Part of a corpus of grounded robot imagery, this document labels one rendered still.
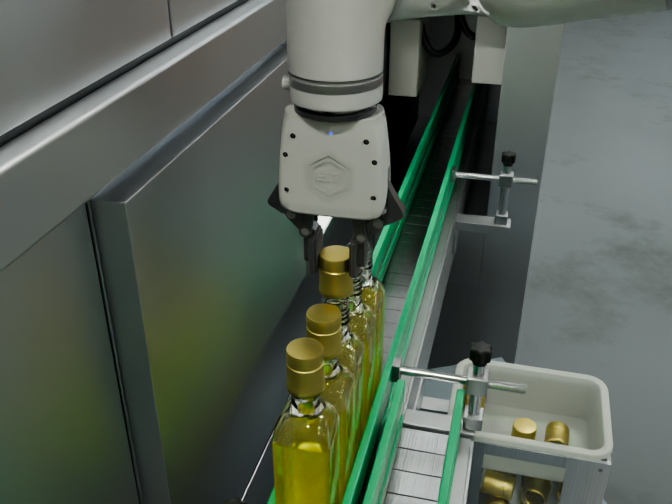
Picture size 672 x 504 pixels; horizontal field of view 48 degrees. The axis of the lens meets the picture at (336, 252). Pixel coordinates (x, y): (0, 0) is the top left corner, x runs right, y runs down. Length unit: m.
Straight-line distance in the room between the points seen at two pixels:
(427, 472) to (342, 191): 0.41
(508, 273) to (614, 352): 1.25
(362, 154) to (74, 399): 0.31
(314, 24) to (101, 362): 0.33
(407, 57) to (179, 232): 1.20
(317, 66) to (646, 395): 2.39
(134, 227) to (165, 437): 0.22
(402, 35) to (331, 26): 1.18
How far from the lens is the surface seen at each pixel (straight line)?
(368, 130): 0.67
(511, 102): 1.70
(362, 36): 0.64
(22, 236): 0.51
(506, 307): 1.92
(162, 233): 0.66
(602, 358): 3.02
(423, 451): 1.00
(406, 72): 1.83
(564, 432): 1.18
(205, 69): 0.74
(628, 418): 2.78
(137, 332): 0.66
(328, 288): 0.77
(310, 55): 0.65
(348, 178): 0.69
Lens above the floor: 1.74
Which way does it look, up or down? 30 degrees down
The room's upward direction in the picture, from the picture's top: straight up
